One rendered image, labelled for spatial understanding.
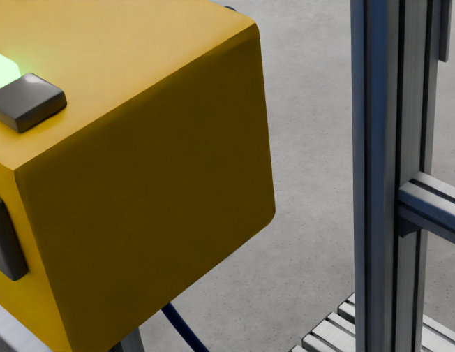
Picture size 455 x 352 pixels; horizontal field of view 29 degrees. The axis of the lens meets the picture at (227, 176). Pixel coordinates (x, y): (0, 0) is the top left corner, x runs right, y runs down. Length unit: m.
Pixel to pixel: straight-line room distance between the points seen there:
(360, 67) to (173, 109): 0.61
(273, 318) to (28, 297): 1.33
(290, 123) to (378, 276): 1.05
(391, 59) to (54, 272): 0.63
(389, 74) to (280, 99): 1.28
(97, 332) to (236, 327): 1.32
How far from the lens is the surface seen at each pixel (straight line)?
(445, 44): 0.92
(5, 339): 0.49
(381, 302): 1.07
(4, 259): 0.27
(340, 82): 2.19
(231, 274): 1.70
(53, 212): 0.26
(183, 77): 0.27
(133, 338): 0.42
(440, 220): 0.96
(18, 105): 0.25
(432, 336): 1.48
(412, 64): 0.89
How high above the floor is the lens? 1.21
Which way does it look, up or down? 39 degrees down
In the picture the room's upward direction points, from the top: 8 degrees counter-clockwise
